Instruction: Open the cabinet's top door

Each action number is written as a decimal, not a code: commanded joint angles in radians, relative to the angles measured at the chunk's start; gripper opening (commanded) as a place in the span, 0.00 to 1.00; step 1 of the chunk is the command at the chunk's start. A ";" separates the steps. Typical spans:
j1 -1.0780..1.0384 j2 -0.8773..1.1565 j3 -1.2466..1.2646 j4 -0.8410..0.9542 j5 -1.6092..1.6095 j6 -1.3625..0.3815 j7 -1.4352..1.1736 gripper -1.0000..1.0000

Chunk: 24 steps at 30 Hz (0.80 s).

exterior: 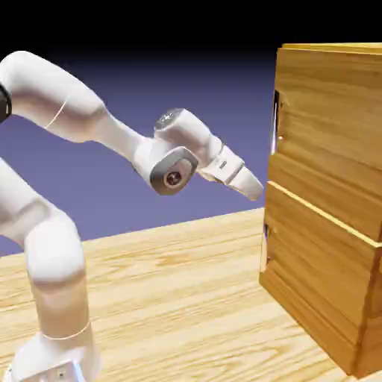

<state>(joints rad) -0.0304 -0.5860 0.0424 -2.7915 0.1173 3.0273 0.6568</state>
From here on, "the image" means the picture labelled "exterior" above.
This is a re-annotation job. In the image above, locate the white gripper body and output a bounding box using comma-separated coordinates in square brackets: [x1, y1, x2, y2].
[227, 165, 265, 201]

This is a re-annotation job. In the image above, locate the wooden cabinet door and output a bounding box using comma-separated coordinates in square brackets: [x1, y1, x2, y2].
[258, 181, 273, 280]
[269, 46, 284, 184]

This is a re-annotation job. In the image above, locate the light wooden cabinet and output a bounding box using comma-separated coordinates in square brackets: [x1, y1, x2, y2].
[258, 42, 382, 379]

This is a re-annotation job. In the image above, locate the silver curved door handle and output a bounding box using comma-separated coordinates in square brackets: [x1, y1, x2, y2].
[260, 222, 272, 273]
[269, 88, 284, 157]

